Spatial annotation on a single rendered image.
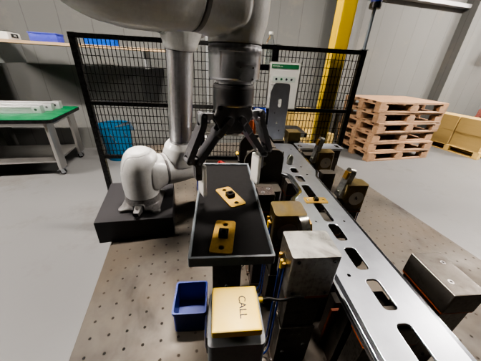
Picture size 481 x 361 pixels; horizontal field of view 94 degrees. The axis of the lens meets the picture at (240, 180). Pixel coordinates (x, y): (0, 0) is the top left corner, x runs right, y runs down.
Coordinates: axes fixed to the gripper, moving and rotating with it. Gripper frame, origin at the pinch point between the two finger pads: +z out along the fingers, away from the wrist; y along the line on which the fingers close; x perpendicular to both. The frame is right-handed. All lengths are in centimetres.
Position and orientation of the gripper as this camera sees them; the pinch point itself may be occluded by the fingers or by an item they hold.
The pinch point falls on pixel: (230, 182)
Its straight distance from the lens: 49.8
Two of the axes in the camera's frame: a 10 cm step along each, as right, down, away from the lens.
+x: -5.0, -4.3, 7.5
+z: -0.5, 8.8, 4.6
